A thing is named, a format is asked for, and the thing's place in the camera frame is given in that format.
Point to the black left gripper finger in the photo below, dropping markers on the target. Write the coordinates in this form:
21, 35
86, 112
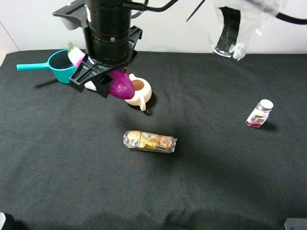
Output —
102, 85

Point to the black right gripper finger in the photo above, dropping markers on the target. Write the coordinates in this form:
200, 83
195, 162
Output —
126, 69

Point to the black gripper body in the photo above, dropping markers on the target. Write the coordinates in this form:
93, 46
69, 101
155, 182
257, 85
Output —
104, 54

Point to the purple toy eggplant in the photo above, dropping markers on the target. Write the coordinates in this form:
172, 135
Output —
88, 69

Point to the grey robot base left corner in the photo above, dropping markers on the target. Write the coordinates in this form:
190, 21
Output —
2, 221

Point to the grey robot base right corner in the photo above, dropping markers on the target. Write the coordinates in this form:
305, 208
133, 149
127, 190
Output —
296, 224

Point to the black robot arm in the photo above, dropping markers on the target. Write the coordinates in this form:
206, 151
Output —
113, 17

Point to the white rectangular box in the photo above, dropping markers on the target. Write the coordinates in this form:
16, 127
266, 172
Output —
90, 86

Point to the beige ceramic teapot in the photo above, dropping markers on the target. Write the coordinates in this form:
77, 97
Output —
143, 92

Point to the wrapped chocolate balls pack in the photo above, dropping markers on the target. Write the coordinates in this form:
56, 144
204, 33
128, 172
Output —
149, 142

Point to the black table cloth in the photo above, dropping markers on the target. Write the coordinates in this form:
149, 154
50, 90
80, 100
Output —
64, 166

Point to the small jar with silver lid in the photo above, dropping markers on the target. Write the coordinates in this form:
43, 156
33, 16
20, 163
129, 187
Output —
260, 114

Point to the teal saucepan with handle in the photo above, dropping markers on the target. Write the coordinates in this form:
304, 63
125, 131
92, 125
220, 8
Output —
58, 63

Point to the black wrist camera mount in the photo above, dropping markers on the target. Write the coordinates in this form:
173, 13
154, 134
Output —
73, 15

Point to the clear plastic wrap on cable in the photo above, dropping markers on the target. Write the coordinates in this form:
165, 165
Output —
241, 21

